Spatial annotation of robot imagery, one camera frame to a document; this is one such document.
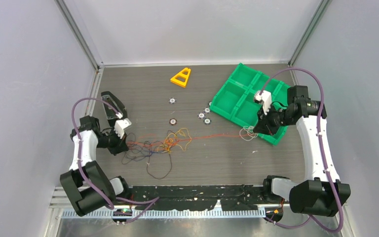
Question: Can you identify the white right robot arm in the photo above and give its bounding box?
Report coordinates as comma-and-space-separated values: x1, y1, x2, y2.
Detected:
253, 86, 351, 217

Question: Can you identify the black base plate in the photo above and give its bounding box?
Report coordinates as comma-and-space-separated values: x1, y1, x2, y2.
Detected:
113, 184, 282, 211

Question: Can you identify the green compartment bin tray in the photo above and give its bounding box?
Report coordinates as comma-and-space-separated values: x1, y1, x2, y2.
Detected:
210, 63, 290, 145

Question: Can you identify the coloured wire bundle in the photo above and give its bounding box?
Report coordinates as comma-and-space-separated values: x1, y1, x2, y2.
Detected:
121, 127, 259, 180

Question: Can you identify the white wire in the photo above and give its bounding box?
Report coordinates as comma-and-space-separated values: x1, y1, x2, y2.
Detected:
239, 125, 259, 142

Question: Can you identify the brown round token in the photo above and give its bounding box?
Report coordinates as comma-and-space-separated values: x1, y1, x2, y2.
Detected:
169, 118, 177, 125

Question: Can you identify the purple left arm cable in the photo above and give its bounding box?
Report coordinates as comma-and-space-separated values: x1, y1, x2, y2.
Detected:
71, 97, 160, 224

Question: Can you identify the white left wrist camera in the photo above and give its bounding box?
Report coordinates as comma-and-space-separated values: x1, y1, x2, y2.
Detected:
114, 112, 132, 139

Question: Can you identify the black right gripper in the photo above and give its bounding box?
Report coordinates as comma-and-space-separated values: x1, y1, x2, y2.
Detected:
254, 103, 294, 136

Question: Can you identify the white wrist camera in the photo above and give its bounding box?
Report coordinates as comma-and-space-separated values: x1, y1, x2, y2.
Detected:
114, 112, 132, 139
254, 90, 272, 115

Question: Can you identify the round token middle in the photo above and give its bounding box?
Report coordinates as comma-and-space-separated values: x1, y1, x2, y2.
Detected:
197, 112, 205, 119

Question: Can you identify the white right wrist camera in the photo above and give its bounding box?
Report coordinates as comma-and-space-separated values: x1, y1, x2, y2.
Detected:
254, 90, 272, 115

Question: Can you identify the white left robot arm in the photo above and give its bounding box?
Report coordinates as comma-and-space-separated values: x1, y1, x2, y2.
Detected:
60, 116, 265, 217

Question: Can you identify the yellow triangular plastic piece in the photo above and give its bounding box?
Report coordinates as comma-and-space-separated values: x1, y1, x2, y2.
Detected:
170, 67, 191, 88

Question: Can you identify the round token lower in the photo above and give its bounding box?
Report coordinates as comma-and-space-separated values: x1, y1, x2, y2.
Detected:
203, 118, 211, 125

